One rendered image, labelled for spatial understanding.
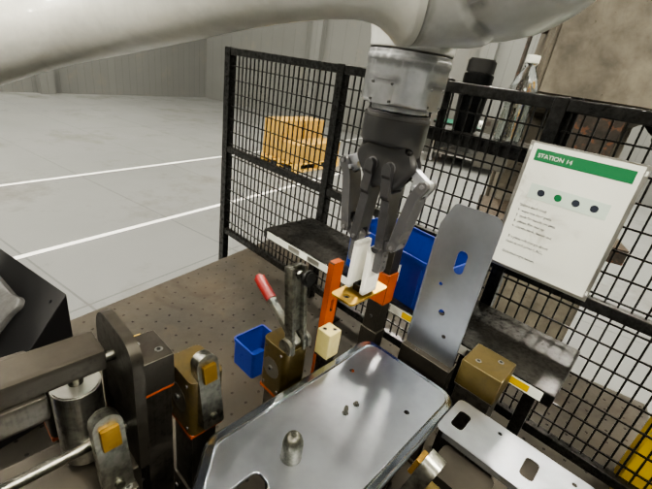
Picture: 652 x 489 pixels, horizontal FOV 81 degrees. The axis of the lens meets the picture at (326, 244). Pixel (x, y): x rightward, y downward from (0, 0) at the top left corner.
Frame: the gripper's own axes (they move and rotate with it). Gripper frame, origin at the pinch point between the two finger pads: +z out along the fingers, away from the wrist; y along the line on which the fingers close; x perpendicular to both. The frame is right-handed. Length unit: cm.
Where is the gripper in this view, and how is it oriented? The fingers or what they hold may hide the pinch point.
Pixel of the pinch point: (365, 265)
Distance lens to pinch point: 52.5
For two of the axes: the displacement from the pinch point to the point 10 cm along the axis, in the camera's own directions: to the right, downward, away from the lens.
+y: 7.2, 3.8, -5.8
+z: -1.5, 9.0, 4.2
